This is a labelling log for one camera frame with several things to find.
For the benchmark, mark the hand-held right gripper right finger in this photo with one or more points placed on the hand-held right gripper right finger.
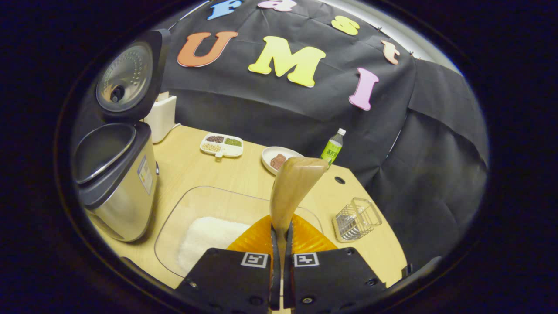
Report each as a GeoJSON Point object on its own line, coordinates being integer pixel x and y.
{"type": "Point", "coordinates": [288, 270]}

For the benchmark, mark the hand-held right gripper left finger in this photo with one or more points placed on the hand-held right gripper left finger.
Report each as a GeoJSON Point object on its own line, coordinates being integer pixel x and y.
{"type": "Point", "coordinates": [275, 270]}

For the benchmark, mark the white rice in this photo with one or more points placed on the white rice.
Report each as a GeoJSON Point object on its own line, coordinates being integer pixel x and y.
{"type": "Point", "coordinates": [209, 240]}

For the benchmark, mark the wooden spoon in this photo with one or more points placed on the wooden spoon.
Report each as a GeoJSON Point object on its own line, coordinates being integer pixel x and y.
{"type": "Point", "coordinates": [292, 187]}

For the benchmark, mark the clear chopstick holder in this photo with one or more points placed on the clear chopstick holder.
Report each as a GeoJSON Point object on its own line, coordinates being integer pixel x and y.
{"type": "Point", "coordinates": [355, 220]}

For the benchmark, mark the dark grey rice cooker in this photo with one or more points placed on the dark grey rice cooker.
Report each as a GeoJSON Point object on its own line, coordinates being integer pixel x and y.
{"type": "Point", "coordinates": [117, 183]}

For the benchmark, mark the clear plastic container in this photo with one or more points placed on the clear plastic container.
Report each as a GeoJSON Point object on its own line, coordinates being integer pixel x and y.
{"type": "Point", "coordinates": [209, 203]}

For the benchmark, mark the black table grommet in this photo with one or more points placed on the black table grommet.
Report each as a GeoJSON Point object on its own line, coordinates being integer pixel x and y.
{"type": "Point", "coordinates": [339, 180]}

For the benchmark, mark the brown meat piece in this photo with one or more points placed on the brown meat piece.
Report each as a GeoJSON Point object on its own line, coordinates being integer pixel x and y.
{"type": "Point", "coordinates": [277, 161]}

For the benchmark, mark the white round plate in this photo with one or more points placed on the white round plate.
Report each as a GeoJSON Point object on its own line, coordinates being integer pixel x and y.
{"type": "Point", "coordinates": [272, 151]}

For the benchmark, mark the green label drink bottle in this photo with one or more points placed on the green label drink bottle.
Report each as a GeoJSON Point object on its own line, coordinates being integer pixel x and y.
{"type": "Point", "coordinates": [333, 148]}

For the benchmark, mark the white divided bean dish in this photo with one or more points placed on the white divided bean dish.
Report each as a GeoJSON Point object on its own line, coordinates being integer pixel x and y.
{"type": "Point", "coordinates": [222, 146]}

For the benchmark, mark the white toaster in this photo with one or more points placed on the white toaster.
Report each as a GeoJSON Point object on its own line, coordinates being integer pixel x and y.
{"type": "Point", "coordinates": [162, 115]}

